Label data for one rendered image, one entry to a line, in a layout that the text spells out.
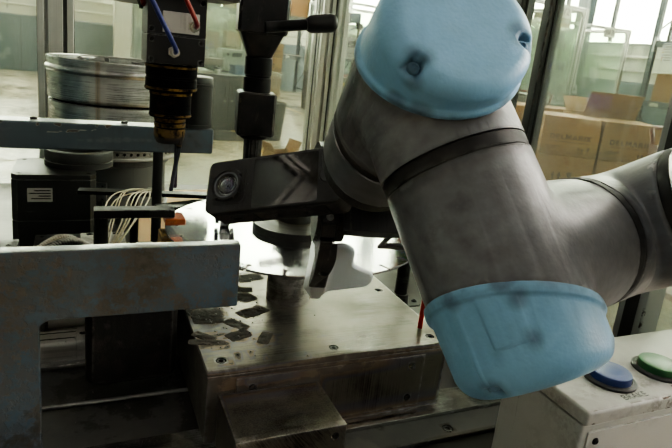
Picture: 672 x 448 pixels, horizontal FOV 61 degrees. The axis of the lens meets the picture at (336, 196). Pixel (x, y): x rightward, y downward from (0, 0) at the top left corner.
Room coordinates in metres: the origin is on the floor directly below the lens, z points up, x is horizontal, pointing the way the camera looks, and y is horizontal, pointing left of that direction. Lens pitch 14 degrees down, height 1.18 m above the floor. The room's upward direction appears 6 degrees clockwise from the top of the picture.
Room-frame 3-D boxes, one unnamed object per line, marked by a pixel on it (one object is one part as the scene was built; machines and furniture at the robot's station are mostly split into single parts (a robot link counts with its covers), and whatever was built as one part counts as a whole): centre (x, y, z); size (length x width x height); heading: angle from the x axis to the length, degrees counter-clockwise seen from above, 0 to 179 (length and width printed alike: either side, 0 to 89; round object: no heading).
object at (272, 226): (0.73, 0.05, 0.96); 0.11 x 0.11 x 0.03
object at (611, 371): (0.52, -0.29, 0.90); 0.04 x 0.04 x 0.02
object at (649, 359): (0.55, -0.35, 0.90); 0.04 x 0.04 x 0.02
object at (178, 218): (0.65, 0.23, 0.95); 0.10 x 0.03 x 0.07; 115
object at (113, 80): (1.35, 0.54, 0.93); 0.31 x 0.31 x 0.36
